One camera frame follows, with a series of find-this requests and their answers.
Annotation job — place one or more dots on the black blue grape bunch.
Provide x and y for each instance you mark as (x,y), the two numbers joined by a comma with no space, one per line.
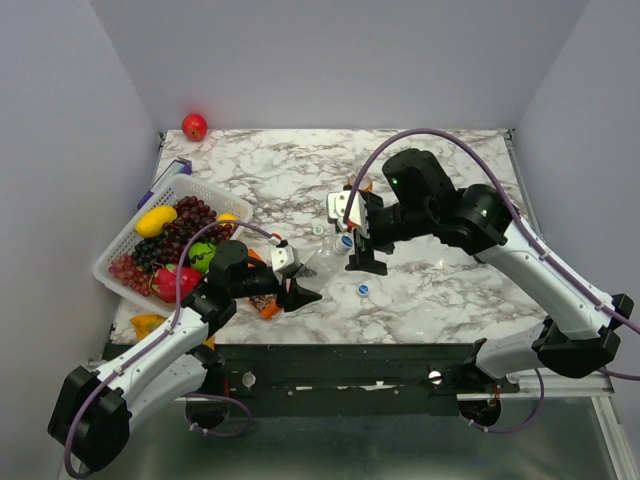
(147,251)

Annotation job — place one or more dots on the yellow mango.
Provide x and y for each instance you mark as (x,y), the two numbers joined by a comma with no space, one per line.
(151,224)

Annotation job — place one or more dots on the clear bottle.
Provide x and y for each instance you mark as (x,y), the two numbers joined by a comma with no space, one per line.
(325,262)

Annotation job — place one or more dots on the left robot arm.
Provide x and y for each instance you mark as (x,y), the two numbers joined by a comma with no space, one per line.
(97,410)

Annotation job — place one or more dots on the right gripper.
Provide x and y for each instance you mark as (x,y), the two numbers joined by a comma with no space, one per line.
(362,259)

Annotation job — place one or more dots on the light red grape bunch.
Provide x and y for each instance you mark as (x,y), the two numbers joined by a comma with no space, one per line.
(125,270)

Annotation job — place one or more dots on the green toy fruit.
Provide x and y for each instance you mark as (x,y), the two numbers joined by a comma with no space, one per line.
(200,255)

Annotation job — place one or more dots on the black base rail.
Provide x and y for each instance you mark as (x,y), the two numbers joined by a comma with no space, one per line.
(346,380)

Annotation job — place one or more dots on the dark purple grape bunch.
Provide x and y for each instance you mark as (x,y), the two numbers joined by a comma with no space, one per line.
(193,215)

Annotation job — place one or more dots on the red apple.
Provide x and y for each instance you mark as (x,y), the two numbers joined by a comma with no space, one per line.
(195,127)

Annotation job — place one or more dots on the white plastic basket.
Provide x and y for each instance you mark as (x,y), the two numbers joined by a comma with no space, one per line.
(179,186)

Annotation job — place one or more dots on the yellow snack bag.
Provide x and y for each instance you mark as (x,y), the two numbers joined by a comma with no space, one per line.
(145,324)

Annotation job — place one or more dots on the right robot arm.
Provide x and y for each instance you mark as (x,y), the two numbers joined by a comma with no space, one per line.
(576,338)

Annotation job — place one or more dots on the orange juice bottle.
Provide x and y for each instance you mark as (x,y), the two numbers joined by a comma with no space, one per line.
(365,185)

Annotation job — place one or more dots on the purple white box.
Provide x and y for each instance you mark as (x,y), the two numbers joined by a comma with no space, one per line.
(177,166)

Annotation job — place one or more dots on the orange snack box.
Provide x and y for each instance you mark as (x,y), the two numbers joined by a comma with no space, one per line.
(265,306)

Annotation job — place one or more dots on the yellow lemon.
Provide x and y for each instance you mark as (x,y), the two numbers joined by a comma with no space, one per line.
(226,218)

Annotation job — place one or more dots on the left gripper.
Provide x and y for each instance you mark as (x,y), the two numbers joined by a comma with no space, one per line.
(297,296)

